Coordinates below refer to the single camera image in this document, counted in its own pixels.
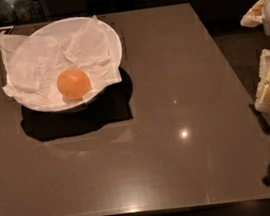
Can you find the white bowl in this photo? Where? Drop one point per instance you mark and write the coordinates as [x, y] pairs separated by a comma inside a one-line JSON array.
[[114, 45]]

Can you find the orange fruit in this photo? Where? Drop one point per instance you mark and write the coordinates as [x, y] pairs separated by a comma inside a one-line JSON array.
[[73, 84]]

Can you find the white crumpled paper liner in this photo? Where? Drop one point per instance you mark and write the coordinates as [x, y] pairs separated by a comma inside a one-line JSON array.
[[37, 65]]

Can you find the bottles in dark background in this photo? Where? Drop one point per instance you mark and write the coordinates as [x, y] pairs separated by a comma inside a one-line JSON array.
[[20, 10]]

